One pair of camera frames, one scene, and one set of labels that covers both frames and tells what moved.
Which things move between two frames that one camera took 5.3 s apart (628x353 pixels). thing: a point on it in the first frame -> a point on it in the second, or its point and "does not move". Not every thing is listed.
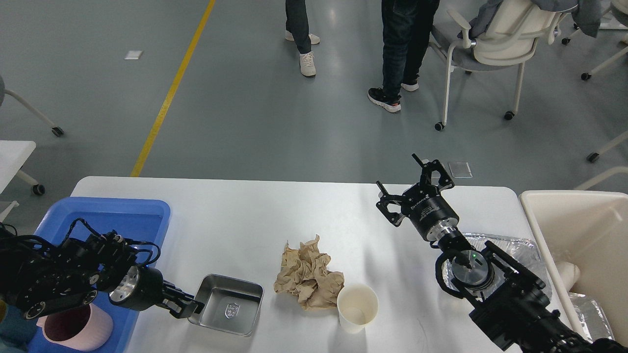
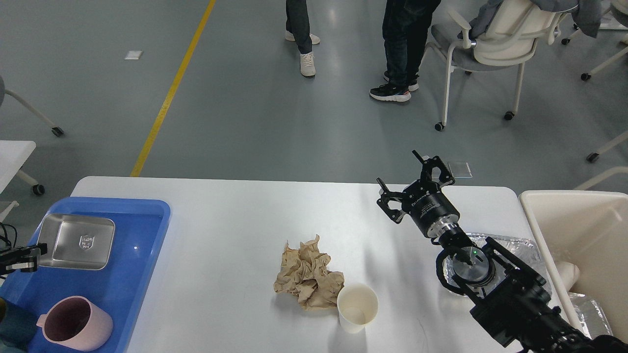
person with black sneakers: (408, 26) does not move
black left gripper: (139, 289) -> (19, 252)
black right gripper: (430, 212) does not move
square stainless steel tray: (230, 305) -> (77, 242)
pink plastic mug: (84, 328) does not move
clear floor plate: (460, 169) does not move
